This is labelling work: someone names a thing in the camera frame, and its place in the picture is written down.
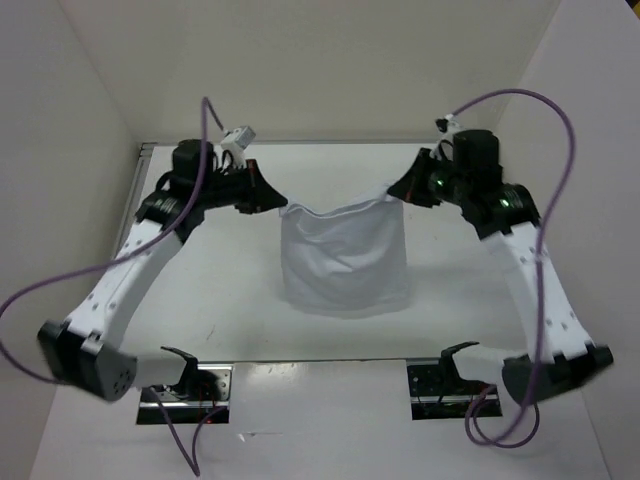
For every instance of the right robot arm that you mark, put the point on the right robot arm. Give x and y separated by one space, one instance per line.
560 356

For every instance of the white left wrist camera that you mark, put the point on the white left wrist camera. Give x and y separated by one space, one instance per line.
238 138

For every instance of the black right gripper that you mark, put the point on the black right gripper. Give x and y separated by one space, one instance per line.
408 186

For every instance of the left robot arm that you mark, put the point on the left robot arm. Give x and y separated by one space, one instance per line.
110 378

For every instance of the white skirt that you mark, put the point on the white skirt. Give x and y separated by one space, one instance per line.
347 262

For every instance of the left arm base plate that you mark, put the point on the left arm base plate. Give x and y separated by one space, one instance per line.
206 397

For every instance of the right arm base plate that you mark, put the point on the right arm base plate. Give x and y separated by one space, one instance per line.
438 393

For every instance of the white front cover board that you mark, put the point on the white front cover board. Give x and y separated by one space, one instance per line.
310 421

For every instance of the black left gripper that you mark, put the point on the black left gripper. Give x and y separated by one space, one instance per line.
260 195

